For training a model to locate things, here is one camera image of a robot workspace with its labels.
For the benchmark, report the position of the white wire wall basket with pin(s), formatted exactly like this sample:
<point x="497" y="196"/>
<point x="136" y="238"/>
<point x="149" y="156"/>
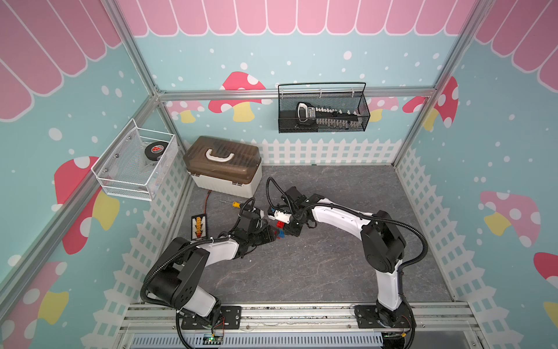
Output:
<point x="123" y="169"/>

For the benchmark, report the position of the screwdriver bit set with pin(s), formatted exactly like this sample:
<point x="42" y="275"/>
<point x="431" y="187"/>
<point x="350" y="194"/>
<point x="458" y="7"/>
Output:
<point x="308" y="115"/>

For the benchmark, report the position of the green circuit board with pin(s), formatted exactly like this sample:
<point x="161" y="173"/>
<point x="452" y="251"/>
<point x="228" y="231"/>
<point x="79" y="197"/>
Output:
<point x="212" y="340"/>

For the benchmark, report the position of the black wire wall basket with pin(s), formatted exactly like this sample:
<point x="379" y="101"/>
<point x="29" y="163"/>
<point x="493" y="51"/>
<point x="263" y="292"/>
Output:
<point x="322" y="107"/>

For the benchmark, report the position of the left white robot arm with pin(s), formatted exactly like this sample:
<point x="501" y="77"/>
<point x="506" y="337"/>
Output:
<point x="173" y="281"/>

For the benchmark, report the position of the black tape roll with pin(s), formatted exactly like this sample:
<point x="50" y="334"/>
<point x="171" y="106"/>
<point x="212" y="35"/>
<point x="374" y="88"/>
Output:
<point x="154" y="151"/>

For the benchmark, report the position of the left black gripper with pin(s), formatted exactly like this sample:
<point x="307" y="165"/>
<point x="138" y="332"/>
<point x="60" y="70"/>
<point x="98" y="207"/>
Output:
<point x="268" y="235"/>

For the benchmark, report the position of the yellow handle screwdriver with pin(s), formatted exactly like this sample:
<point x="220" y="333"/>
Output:
<point x="233" y="204"/>

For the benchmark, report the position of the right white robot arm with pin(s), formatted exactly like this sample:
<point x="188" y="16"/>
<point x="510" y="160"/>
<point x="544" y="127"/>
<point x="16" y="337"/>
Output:
<point x="383" y="247"/>

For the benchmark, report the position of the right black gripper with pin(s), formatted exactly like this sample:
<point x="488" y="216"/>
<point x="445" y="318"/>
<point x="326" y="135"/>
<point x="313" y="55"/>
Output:
<point x="291" y="231"/>

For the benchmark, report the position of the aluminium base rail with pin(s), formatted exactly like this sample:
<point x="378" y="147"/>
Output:
<point x="305" y="325"/>

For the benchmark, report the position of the brown lid storage box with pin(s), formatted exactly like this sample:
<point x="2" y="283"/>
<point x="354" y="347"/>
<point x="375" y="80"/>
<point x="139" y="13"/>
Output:
<point x="224" y="166"/>

